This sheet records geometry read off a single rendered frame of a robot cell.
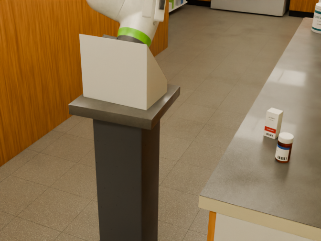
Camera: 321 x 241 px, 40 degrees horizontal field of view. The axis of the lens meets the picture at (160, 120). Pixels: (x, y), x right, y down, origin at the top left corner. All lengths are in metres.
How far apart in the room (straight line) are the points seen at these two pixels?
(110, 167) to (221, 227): 0.69
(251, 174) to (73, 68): 2.50
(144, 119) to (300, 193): 0.58
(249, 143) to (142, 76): 0.42
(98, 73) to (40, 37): 1.61
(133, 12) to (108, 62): 0.21
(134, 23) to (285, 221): 0.87
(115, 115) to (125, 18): 0.35
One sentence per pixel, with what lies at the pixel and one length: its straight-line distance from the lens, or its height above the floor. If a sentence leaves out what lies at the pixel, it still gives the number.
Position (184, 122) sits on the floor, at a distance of 3.50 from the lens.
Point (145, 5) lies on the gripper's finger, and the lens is 1.52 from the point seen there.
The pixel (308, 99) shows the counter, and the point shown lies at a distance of 1.73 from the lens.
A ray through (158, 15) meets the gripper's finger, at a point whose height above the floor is 1.28.
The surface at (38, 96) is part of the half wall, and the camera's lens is 3.22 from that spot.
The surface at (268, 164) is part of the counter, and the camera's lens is 1.28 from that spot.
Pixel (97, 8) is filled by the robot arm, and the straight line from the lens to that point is 1.63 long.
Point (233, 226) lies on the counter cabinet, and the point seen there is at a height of 0.87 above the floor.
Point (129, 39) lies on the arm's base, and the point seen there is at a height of 1.16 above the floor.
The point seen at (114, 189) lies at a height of 0.57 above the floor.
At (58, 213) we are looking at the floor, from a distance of 2.59.
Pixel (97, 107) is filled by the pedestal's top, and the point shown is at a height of 0.94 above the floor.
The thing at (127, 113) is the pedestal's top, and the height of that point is 0.94.
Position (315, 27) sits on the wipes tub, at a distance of 2.65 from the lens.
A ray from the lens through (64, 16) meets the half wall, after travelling 3.36.
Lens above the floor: 1.61
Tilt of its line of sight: 27 degrees down
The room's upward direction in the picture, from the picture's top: 1 degrees clockwise
